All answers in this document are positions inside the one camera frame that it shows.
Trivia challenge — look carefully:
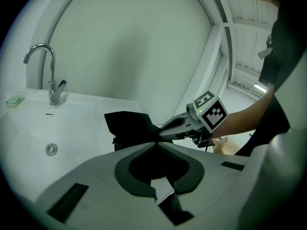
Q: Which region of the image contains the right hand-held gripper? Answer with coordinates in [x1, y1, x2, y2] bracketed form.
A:
[159, 90, 228, 148]

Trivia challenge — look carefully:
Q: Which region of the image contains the person's right forearm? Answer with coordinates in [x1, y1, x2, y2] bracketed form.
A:
[212, 82, 276, 140]

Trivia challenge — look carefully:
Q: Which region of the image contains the black cloth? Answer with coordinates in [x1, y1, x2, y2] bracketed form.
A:
[104, 111, 174, 152]

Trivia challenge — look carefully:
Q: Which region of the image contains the chrome faucet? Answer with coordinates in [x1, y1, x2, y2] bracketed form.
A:
[23, 43, 68, 106]

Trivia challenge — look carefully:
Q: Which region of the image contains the grey harness strap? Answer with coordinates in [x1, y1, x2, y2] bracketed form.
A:
[257, 34, 274, 60]

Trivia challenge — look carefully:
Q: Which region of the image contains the green soap dish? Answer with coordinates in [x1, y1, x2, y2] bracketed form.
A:
[5, 96, 25, 109]

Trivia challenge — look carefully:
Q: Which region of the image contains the brown cardboard box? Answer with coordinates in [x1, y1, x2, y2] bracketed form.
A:
[212, 135, 241, 156]

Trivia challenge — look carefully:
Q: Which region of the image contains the grey wall pipe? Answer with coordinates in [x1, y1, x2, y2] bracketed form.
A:
[37, 0, 88, 90]

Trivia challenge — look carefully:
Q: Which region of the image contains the metal sink drain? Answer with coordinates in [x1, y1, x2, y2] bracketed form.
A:
[46, 143, 59, 157]

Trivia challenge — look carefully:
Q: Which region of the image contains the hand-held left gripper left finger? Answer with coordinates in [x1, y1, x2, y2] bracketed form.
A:
[35, 142, 175, 230]

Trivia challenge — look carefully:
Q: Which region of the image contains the person in black shirt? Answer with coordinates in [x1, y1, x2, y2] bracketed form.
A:
[234, 0, 307, 158]

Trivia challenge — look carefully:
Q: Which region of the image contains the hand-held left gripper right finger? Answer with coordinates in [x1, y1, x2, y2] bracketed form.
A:
[157, 142, 251, 230]

